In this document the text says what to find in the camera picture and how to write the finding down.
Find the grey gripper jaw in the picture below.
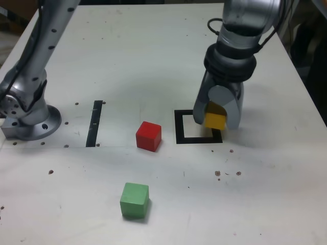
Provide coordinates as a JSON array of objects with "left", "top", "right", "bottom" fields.
[
  {"left": 193, "top": 70, "right": 212, "bottom": 126},
  {"left": 207, "top": 83, "right": 245, "bottom": 131}
]

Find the yellow cube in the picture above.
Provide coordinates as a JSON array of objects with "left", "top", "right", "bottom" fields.
[{"left": 204, "top": 101, "right": 228, "bottom": 131}]

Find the red cube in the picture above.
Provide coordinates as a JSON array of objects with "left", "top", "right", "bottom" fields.
[{"left": 135, "top": 121, "right": 162, "bottom": 153}]

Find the green cube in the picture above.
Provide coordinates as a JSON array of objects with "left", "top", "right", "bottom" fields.
[{"left": 120, "top": 182, "right": 150, "bottom": 219}]

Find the black tape square outline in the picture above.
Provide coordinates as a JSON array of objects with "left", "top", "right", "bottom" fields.
[{"left": 174, "top": 109, "right": 223, "bottom": 145}]

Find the black tape strip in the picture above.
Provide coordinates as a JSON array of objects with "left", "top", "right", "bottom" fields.
[{"left": 85, "top": 100, "right": 103, "bottom": 148}]

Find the pale hanging cloth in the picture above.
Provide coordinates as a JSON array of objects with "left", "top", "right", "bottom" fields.
[{"left": 278, "top": 0, "right": 302, "bottom": 45}]

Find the brown cardboard box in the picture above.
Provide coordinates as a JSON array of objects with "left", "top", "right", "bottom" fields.
[{"left": 0, "top": 7, "right": 34, "bottom": 34}]

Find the black cable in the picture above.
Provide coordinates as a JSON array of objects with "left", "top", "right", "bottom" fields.
[{"left": 0, "top": 0, "right": 287, "bottom": 100}]

